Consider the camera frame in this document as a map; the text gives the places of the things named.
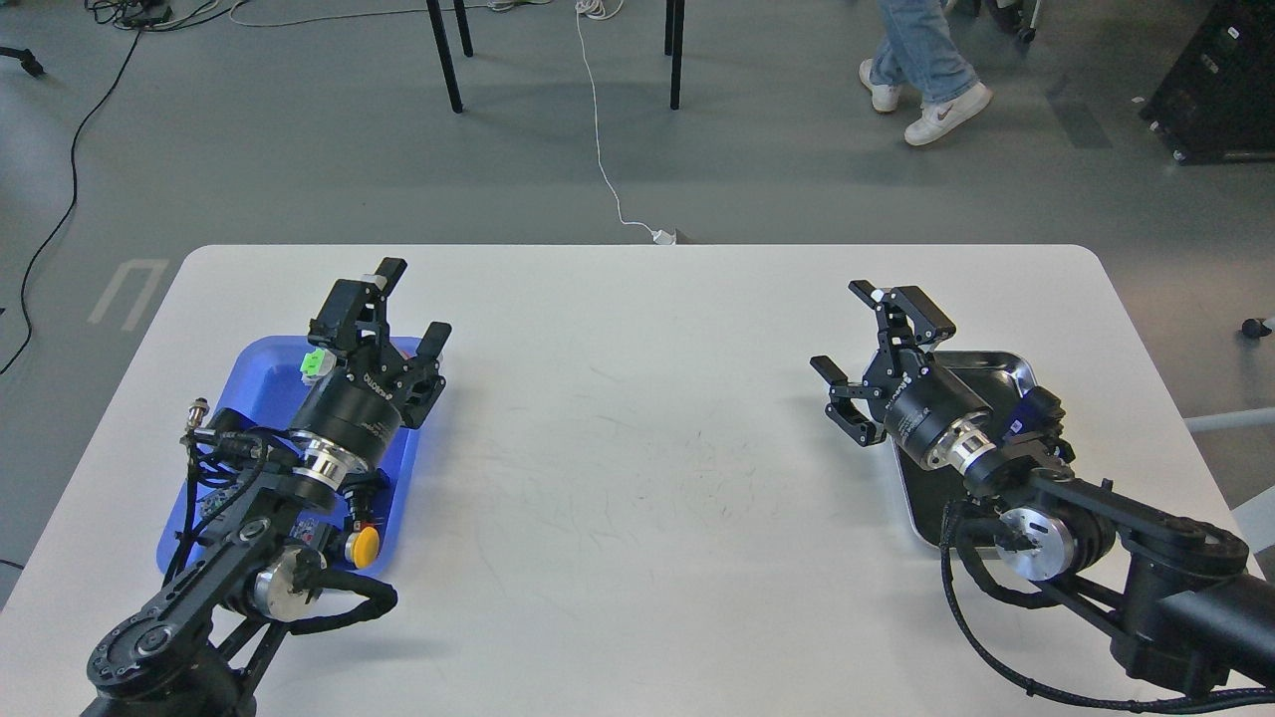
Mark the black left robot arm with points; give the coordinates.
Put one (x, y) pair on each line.
(278, 525)

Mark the blue plastic tray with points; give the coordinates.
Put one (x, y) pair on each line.
(266, 386)

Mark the light green plastic part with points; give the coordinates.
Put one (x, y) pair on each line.
(315, 365)

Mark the person in blue jeans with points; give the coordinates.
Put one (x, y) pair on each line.
(917, 50)

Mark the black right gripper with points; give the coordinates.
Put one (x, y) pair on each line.
(932, 415)

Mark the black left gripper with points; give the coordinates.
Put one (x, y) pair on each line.
(361, 405)

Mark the yellow push button switch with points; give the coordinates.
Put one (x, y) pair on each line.
(353, 548)

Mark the silver metal tray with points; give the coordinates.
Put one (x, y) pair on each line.
(999, 379)

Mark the black equipment case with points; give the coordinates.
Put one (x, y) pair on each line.
(1216, 105)

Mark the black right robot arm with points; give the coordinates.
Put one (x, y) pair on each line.
(1173, 594)

